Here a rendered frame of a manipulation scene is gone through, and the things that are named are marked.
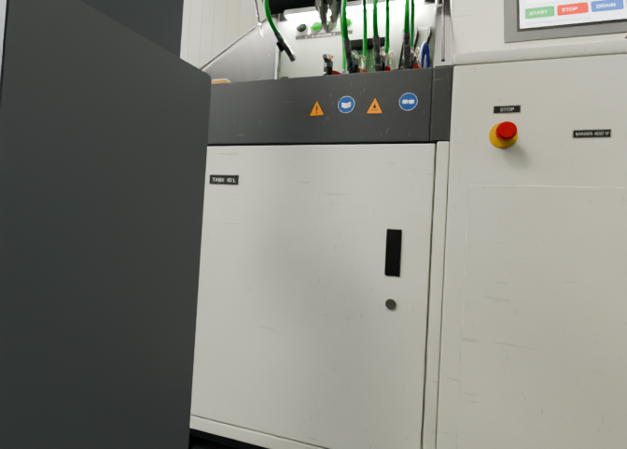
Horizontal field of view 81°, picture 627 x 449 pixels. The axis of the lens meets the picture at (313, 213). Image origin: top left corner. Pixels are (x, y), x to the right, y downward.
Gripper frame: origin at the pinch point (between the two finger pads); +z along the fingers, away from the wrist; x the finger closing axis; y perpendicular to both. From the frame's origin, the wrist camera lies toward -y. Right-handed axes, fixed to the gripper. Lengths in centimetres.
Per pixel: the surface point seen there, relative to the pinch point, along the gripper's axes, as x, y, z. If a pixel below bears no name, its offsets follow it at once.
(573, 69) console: 57, 25, 27
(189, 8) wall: -281, -294, -214
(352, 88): 13.7, 24.4, 28.0
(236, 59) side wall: -31.0, 0.2, 6.8
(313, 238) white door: 6, 24, 63
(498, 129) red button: 44, 28, 39
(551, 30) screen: 60, -1, 6
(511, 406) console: 49, 25, 92
